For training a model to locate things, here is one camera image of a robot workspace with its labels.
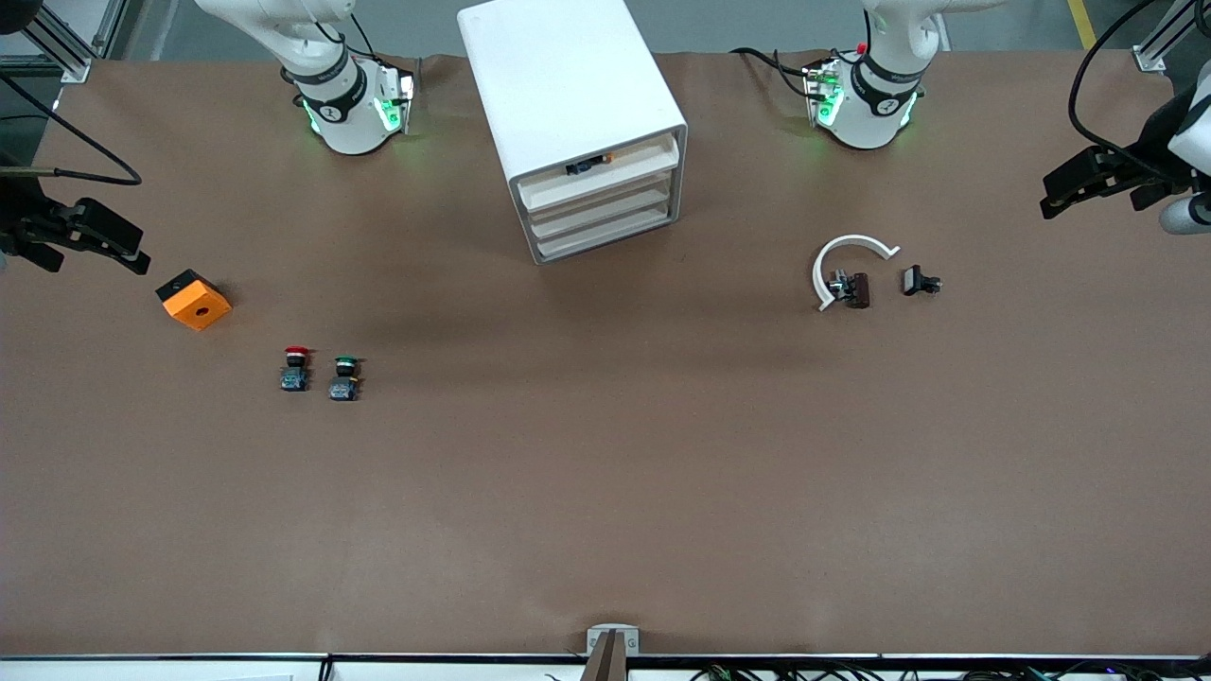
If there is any base connector box green light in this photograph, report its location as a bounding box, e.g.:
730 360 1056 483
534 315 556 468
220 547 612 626
802 59 845 130
374 69 417 135

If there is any table cover mat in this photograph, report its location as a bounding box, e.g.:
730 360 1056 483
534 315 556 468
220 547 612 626
0 52 1211 656

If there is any aluminium frame profile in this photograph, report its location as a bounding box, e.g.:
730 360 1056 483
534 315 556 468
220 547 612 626
1133 0 1199 75
19 0 130 84

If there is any dark brown electrical component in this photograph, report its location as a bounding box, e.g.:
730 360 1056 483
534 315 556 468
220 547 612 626
829 271 872 310

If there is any green push button switch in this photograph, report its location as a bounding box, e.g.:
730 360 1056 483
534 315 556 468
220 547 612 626
327 355 364 403

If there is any black cable bundle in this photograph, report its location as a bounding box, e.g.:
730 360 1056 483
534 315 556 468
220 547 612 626
691 662 1211 681

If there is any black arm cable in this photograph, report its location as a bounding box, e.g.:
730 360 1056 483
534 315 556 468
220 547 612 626
0 74 143 186
1068 0 1163 183

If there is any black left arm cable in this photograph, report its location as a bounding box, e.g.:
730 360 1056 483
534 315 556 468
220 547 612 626
1068 0 1163 183

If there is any black base cable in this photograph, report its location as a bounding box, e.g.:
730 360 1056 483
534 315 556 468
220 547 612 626
317 9 381 62
730 45 824 100

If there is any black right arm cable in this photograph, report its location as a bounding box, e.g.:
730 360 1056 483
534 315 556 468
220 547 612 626
0 74 143 186

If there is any white curved plastic piece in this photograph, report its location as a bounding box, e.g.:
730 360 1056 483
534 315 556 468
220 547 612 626
812 234 902 313

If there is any white table edge rail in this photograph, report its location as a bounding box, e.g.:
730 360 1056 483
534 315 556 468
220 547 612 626
0 653 1211 681

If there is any orange button enclosure box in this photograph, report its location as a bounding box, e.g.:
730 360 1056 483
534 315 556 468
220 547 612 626
155 269 233 332

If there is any grey metal mount bracket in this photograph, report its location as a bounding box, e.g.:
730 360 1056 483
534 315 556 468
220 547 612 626
582 624 641 681

